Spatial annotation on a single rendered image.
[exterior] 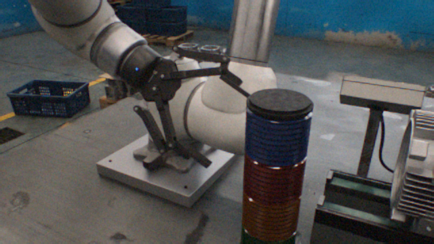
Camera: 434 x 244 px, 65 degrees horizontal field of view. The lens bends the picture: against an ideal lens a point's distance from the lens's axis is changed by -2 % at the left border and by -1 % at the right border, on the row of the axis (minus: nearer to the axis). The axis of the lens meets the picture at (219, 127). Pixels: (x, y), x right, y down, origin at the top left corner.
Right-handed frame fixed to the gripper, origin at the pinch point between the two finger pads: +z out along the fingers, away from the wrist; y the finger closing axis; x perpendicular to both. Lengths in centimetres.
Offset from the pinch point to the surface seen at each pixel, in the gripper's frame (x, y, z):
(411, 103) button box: -22.1, -24.5, 27.1
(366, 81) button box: -25.2, -23.4, 17.3
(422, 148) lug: 3.7, -15.3, 25.0
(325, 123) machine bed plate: -69, -11, 21
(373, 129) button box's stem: -28.6, -15.9, 25.7
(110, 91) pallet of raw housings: -233, 75, -127
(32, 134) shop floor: -191, 133, -148
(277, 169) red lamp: 26.5, -4.4, 8.0
